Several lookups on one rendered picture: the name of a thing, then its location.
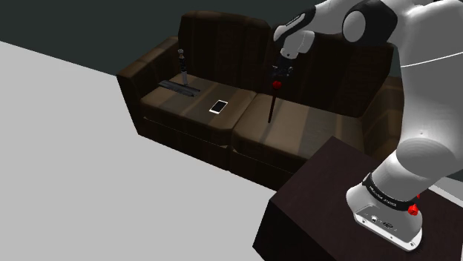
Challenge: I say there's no dark grey flat remote control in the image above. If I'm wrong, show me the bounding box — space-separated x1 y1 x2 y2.
158 80 201 97

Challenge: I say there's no grey striped figure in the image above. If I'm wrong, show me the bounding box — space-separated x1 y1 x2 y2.
177 49 189 87

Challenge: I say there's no dark robot stand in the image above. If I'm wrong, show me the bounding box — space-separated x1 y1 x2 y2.
252 136 463 261

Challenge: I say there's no dark stick with red knob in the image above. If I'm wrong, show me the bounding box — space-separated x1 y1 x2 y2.
267 80 283 124

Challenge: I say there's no white smartphone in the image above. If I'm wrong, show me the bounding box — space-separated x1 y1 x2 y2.
208 99 229 115

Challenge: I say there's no dark brown leather sofa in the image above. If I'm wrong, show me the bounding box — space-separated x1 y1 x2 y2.
116 10 405 192

